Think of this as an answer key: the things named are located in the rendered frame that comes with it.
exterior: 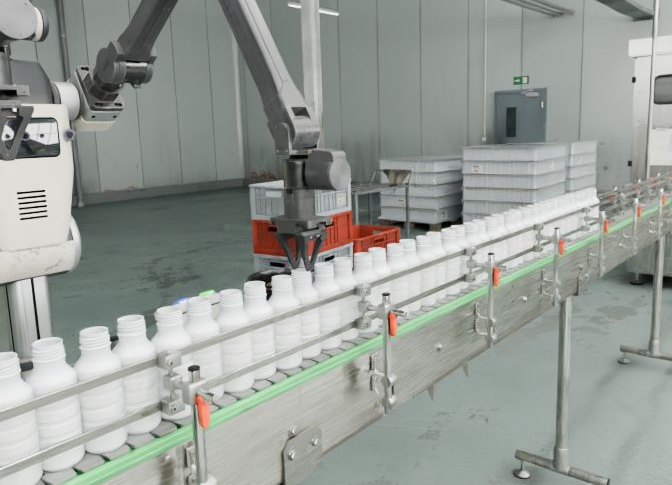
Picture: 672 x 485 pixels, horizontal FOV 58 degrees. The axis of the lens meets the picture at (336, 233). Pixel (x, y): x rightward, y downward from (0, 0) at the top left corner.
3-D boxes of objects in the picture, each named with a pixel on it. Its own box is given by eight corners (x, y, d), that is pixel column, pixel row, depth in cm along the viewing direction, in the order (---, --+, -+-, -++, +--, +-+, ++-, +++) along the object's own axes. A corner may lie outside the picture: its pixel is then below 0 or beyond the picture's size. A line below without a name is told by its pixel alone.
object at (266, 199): (300, 222, 360) (299, 186, 356) (248, 219, 382) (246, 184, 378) (353, 210, 410) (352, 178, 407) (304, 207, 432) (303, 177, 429)
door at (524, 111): (542, 202, 1124) (545, 87, 1089) (492, 200, 1188) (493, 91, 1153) (544, 202, 1131) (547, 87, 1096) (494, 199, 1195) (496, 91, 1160)
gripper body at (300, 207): (293, 222, 117) (291, 184, 115) (333, 226, 110) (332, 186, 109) (268, 227, 112) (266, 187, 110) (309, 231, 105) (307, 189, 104)
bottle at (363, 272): (344, 330, 128) (342, 254, 125) (363, 323, 132) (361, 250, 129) (365, 336, 124) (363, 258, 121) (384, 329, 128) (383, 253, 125)
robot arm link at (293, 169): (297, 154, 113) (275, 155, 108) (325, 153, 108) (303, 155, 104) (298, 190, 114) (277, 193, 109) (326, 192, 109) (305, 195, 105)
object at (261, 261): (304, 294, 367) (302, 259, 364) (252, 287, 389) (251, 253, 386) (355, 273, 417) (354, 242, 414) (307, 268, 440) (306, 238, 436)
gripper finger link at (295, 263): (299, 264, 117) (297, 216, 116) (327, 268, 113) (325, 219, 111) (274, 271, 112) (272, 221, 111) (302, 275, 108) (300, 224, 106)
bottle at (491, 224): (505, 275, 171) (505, 218, 168) (487, 278, 169) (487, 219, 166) (492, 271, 176) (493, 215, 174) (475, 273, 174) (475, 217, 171)
